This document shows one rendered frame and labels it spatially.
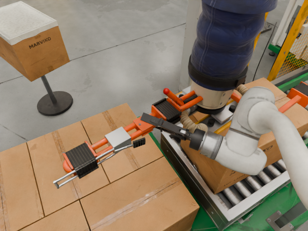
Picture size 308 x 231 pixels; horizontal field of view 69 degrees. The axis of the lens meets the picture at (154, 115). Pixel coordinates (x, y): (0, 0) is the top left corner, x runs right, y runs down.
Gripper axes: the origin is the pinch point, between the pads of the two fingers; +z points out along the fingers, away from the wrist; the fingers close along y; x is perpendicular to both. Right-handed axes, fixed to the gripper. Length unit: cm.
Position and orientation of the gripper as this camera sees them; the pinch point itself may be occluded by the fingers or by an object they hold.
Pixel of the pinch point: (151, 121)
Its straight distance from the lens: 84.7
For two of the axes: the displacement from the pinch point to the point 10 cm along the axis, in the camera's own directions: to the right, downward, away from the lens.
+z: -9.0, -3.6, 2.4
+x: 3.9, -9.1, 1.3
